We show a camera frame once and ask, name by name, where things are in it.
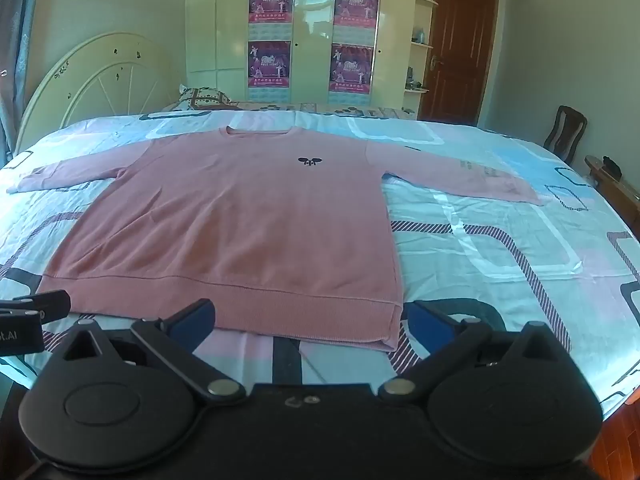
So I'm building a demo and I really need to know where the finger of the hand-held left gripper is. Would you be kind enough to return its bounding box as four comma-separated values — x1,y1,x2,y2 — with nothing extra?
0,290,72,324

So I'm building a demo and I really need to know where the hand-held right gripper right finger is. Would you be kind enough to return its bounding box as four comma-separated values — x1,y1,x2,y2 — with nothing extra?
377,300,576,406

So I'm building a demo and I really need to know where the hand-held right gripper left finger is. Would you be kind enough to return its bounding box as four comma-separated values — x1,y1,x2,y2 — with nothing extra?
50,299,248,406

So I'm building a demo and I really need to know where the pink knit sweater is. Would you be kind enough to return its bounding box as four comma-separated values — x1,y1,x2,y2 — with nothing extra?
6,126,546,353

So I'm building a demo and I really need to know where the printed bed sheet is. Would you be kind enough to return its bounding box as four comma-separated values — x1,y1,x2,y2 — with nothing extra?
0,109,640,421

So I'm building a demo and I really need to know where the patterned pillow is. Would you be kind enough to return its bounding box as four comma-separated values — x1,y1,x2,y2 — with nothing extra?
162,85,242,112

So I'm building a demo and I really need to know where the wooden side table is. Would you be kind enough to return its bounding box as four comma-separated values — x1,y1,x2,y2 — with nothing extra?
584,155,640,242

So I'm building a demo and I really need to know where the dark slipper on floor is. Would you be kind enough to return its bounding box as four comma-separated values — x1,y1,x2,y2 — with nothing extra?
543,105,589,166

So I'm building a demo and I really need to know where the cream round headboard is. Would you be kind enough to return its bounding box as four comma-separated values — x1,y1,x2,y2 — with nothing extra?
14,31,183,157

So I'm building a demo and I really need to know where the blue grey curtain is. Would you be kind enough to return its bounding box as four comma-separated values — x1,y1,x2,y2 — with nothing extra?
0,0,51,167

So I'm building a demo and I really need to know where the brown wooden drawer unit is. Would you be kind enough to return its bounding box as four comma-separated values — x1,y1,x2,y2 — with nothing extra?
417,0,501,127

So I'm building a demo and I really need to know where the cream corner shelf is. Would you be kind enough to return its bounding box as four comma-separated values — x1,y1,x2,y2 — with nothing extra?
409,0,441,112

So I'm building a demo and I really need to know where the cream glossy wardrobe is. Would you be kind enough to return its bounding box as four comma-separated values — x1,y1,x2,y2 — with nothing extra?
185,0,421,112

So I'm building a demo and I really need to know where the red wall poster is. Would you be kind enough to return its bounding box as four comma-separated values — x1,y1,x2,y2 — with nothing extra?
329,43,375,94
334,0,380,27
248,0,294,25
247,40,292,89

